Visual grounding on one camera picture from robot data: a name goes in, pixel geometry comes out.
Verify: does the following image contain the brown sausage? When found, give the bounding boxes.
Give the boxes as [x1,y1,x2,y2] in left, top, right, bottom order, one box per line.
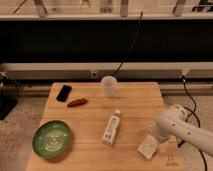
[67,98,88,107]

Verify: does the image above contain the black hanging cable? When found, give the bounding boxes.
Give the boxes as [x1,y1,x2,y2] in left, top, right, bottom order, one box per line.
[109,10,145,77]

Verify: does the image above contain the green plate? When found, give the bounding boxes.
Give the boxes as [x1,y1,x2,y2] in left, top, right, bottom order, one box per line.
[32,120,73,159]

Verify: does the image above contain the black floor cables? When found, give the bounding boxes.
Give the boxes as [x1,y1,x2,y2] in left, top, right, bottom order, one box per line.
[176,75,208,171]

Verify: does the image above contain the black smartphone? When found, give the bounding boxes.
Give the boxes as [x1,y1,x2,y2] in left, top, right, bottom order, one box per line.
[56,85,72,102]

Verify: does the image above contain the white wall socket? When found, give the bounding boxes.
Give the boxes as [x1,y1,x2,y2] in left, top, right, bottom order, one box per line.
[91,71,97,79]

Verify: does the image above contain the white sponge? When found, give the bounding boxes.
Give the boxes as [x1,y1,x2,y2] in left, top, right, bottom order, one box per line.
[137,135,159,160]

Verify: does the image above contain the white plastic bottle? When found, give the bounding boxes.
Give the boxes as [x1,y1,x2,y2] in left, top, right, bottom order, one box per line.
[102,110,121,145]

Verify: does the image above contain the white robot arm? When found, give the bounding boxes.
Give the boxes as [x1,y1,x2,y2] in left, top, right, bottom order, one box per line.
[152,105,213,157]

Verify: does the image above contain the black object at left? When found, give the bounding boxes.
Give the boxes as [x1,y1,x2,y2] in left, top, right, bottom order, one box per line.
[0,71,22,121]

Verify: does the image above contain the translucent plastic cup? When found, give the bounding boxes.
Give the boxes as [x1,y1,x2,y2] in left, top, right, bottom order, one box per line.
[101,76,117,97]

